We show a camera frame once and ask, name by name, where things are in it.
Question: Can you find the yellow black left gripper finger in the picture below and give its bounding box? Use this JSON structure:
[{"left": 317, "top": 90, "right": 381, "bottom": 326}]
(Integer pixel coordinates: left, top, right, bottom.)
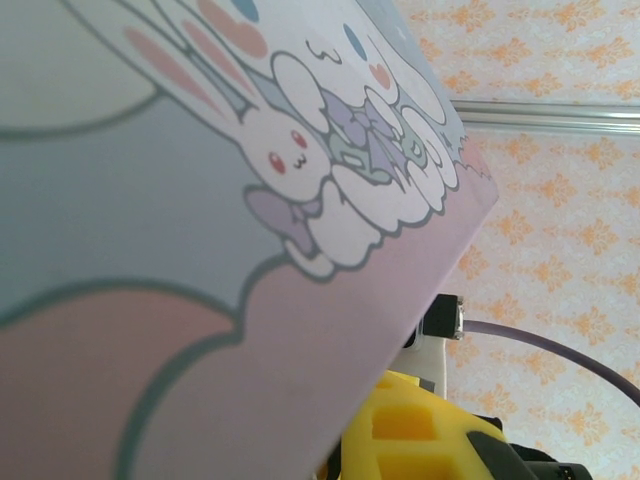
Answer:
[{"left": 317, "top": 370, "right": 531, "bottom": 480}]

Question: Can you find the cartoon printed tin box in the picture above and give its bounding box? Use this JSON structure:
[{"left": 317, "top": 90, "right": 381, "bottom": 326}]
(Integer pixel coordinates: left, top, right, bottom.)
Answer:
[{"left": 0, "top": 0, "right": 501, "bottom": 480}]

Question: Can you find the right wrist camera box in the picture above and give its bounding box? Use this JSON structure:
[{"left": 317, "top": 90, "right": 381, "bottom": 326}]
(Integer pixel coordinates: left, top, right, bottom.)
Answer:
[{"left": 402, "top": 293, "right": 467, "bottom": 399}]

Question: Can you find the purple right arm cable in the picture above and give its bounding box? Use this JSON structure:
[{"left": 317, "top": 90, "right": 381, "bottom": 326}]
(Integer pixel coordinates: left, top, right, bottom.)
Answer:
[{"left": 462, "top": 319, "right": 640, "bottom": 401}]

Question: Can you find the aluminium frame post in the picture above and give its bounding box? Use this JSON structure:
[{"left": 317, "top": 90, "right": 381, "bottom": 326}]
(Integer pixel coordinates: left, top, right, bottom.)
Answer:
[{"left": 452, "top": 98, "right": 640, "bottom": 137}]

